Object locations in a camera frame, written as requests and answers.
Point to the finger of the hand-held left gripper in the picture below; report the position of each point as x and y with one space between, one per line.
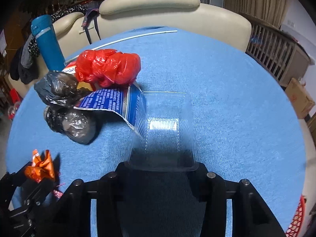
39 193
9 180

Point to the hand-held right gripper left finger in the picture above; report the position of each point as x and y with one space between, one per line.
118 177

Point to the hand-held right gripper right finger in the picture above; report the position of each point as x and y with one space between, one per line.
202 177

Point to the orange foil wrapper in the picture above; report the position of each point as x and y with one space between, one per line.
40 167

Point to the clear plastic container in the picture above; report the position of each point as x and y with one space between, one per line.
160 128

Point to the black plastic bag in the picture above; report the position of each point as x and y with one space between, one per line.
74 126
56 86

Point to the blue and white packet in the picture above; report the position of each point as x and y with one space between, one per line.
106 98

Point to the red mesh basket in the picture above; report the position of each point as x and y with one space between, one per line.
296 219

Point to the red plastic bag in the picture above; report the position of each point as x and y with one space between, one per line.
108 66

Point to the red plastic object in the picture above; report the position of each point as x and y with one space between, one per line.
14 95

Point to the dark hanging clothes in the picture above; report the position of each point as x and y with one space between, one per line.
24 61

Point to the large cardboard box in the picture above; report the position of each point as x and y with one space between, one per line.
298 98

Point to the blue bottle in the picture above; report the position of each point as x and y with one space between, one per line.
47 44

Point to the wooden crib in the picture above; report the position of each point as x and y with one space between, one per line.
271 49

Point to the thin white rod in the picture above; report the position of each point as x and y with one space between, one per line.
172 31

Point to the black polka dot garment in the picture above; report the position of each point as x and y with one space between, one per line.
66 11

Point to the beige leather sofa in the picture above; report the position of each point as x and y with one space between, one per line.
153 2

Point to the beige curtain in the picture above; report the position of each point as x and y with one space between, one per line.
259 0

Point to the white wall socket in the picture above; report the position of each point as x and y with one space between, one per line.
291 24

